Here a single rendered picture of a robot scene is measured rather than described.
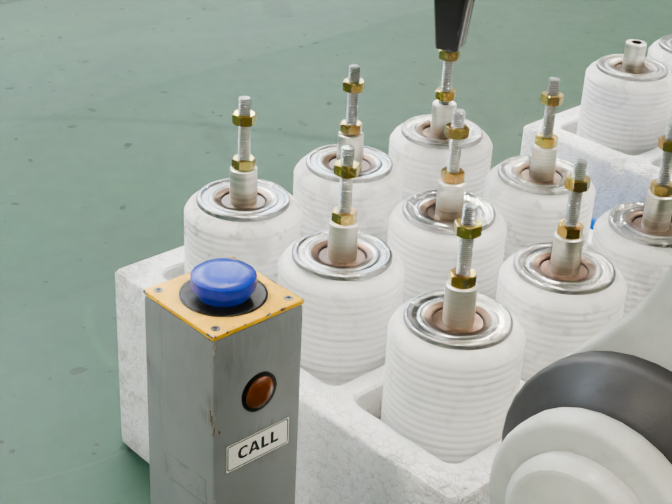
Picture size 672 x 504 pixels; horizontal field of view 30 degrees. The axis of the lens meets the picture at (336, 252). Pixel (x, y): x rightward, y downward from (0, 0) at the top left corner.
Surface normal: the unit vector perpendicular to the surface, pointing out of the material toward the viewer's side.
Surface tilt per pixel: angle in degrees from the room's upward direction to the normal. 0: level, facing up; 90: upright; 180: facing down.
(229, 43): 0
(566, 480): 90
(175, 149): 0
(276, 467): 90
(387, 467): 90
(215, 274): 0
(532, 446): 90
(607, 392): 47
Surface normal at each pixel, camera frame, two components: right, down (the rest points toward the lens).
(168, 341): -0.73, 0.29
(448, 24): -0.39, 0.42
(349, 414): 0.04, -0.88
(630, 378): -0.53, -0.44
